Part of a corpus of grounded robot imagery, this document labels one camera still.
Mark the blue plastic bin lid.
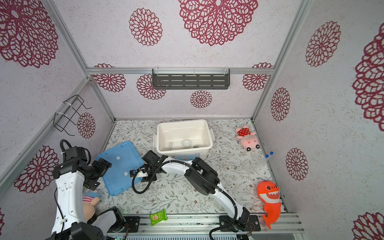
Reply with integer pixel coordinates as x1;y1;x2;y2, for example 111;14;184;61
96;141;144;196

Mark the white plastic storage bin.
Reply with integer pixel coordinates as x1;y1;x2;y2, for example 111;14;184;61
153;120;215;161

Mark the white round dish large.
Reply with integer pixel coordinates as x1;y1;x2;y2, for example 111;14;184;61
182;139;192;148

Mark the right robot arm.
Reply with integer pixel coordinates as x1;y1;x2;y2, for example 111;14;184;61
130;151;261;240

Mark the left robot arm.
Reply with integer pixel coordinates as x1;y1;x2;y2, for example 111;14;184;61
50;140;127;240

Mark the cartoon boy plush doll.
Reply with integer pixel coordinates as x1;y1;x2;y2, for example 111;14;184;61
83;190;102;221

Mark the green snack packet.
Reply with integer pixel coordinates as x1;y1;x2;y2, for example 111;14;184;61
150;209;168;226

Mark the pink pig plush toy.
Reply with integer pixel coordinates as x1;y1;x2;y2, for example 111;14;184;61
235;125;261;152

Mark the red shark plush toy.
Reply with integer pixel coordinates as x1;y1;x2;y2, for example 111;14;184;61
257;181;282;230

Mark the black wire wall rack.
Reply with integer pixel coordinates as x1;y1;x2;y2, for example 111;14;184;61
52;95;91;137

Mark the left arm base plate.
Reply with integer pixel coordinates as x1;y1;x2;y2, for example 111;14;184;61
108;216;141;234

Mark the aluminium front rail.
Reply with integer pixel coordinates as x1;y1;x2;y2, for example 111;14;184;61
124;213;305;236

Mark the grey wall shelf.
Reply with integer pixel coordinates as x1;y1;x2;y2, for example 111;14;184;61
152;69;231;90

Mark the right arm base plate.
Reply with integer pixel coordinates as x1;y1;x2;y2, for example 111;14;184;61
221;215;261;233

